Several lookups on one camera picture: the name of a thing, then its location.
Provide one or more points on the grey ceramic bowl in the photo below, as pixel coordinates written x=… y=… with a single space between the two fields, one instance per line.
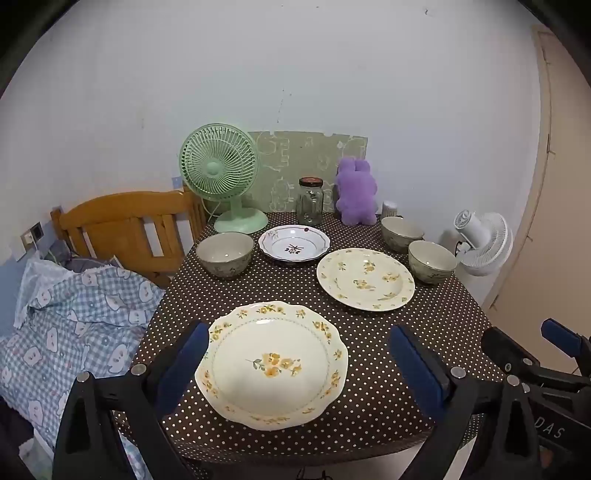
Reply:
x=224 y=258
x=399 y=230
x=431 y=263

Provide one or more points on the round yellow flower plate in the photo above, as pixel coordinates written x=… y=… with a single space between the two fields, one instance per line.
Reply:
x=364 y=281

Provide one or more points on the small blue wall sticker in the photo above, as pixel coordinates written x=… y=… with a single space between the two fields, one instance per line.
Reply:
x=177 y=182

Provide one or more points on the scalloped yellow flower plate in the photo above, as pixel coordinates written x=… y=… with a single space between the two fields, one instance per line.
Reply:
x=258 y=337

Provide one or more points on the wooden headboard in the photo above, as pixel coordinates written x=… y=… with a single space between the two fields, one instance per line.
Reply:
x=115 y=217

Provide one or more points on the brown polka dot tablecloth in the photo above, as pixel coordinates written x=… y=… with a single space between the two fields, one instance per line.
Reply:
x=286 y=286

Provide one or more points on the blue checkered blanket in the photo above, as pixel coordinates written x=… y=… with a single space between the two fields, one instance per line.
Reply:
x=69 y=323

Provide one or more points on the dark wall switch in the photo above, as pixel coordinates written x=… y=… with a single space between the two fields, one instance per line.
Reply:
x=36 y=230

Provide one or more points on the glass jar with lid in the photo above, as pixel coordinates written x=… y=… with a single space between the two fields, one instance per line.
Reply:
x=309 y=203

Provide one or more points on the cotton swab container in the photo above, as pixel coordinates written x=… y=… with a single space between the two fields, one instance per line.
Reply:
x=389 y=208

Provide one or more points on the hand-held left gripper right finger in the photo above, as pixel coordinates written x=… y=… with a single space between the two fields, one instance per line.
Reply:
x=418 y=369

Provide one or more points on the green desk fan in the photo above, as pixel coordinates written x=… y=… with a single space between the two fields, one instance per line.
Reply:
x=217 y=168

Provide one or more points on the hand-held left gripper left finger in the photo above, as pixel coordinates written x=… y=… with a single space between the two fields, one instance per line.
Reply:
x=184 y=364

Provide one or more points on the white red-rimmed soup plate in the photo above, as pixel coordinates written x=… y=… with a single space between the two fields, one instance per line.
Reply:
x=293 y=242

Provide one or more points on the dark cloth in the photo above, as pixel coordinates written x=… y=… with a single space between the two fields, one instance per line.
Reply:
x=11 y=429

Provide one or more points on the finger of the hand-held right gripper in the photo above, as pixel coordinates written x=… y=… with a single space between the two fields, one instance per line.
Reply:
x=508 y=353
x=561 y=336

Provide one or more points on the purple plush toy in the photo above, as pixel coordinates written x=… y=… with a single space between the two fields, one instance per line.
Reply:
x=355 y=194

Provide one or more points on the grey pillow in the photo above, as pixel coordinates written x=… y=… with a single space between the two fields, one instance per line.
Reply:
x=85 y=264

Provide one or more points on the green wall sticker sheet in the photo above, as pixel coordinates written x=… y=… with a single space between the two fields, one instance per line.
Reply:
x=300 y=157

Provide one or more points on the white wall socket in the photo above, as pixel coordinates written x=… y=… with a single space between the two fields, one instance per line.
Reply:
x=28 y=241

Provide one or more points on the white fan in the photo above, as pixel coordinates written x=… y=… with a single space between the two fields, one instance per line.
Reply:
x=485 y=249

